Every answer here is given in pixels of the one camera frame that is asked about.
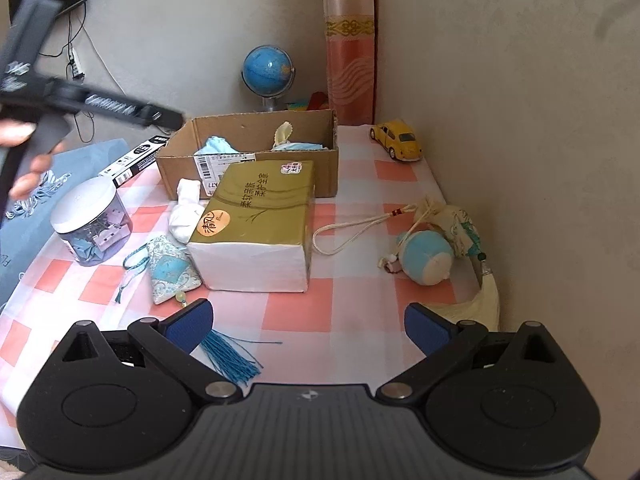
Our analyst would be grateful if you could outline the cream sachet with tassel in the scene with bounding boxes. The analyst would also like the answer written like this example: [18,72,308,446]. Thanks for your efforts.
[312,197,500,330]

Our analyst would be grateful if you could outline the blue brocade sachet pouch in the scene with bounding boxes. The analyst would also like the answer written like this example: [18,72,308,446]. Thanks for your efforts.
[114,236,262,386]

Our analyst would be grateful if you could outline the blue surgical face mask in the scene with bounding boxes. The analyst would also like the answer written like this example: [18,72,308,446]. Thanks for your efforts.
[195,136,239,155]

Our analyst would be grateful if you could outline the person left hand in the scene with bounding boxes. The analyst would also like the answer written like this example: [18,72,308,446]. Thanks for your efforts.
[0,119,66,201]

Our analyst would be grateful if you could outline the black white product box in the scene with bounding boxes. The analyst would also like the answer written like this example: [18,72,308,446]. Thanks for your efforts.
[99,134,169,188]

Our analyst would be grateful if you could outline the blue white plush ball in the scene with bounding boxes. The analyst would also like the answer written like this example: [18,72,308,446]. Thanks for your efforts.
[378,230,454,286]

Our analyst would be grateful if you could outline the clear jar white lid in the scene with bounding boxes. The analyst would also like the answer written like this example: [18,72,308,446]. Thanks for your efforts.
[50,177,132,266]

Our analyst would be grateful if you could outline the white knotted cloth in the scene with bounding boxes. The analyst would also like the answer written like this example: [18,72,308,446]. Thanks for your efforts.
[168,179,204,245]

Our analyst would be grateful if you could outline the gold tissue pack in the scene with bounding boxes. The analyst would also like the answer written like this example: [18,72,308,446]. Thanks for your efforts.
[186,160,314,292]

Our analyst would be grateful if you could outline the cardboard box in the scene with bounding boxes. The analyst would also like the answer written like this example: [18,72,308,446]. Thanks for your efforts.
[156,110,338,200]

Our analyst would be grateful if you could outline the blue desk globe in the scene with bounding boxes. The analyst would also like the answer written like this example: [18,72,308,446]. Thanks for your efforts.
[241,44,295,112]

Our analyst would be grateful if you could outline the yellow toy car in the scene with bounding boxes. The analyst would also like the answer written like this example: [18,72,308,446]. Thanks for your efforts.
[369,119,423,162]

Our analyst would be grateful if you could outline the colourful toy blocks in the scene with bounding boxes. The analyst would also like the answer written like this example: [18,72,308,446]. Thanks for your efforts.
[286,91,329,110]

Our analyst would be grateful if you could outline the pink patterned curtain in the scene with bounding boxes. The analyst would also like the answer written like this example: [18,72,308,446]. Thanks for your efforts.
[323,0,376,126]

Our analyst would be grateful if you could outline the black cable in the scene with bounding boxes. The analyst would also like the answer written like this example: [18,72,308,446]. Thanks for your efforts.
[39,6,97,143]

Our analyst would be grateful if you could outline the white wall cable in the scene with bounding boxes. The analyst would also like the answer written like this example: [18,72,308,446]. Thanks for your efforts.
[79,19,151,106]

